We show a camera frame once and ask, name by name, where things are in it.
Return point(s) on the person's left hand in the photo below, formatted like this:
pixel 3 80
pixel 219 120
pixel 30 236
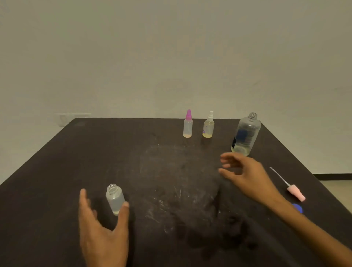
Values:
pixel 103 242

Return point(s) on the small bottle with pink sticker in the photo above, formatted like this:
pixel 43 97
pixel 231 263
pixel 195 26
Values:
pixel 188 128

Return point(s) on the person's right hand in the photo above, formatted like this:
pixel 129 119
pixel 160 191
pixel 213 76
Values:
pixel 253 181

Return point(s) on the white spray cap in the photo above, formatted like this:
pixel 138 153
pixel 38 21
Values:
pixel 210 115

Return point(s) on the purple spray cap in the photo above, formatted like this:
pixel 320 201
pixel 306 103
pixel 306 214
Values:
pixel 188 115

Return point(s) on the blue bottle cap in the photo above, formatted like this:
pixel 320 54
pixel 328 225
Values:
pixel 298 208

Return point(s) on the white wall socket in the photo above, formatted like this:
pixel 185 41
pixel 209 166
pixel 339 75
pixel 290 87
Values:
pixel 72 118

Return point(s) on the person's right forearm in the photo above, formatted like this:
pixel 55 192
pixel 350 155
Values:
pixel 316 233

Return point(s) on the pink spray cap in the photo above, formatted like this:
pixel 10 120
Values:
pixel 296 192

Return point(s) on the black skirting board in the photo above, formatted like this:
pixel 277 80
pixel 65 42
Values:
pixel 332 176

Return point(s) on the small plain clear bottle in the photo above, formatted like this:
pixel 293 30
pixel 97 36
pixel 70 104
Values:
pixel 115 199

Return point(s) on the large clear plastic bottle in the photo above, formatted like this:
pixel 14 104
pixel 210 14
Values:
pixel 246 134

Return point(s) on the small yellowish bottle purple sticker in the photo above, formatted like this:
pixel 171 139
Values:
pixel 208 129

